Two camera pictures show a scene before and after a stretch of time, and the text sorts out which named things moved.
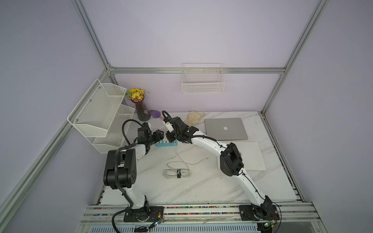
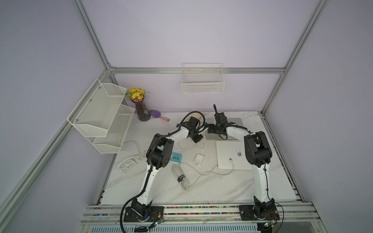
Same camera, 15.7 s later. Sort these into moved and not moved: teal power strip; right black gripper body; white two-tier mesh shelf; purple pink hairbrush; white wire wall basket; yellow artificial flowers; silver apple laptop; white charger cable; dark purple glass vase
Moved: right black gripper body; white charger cable; teal power strip
Not moved: yellow artificial flowers; white two-tier mesh shelf; white wire wall basket; silver apple laptop; purple pink hairbrush; dark purple glass vase
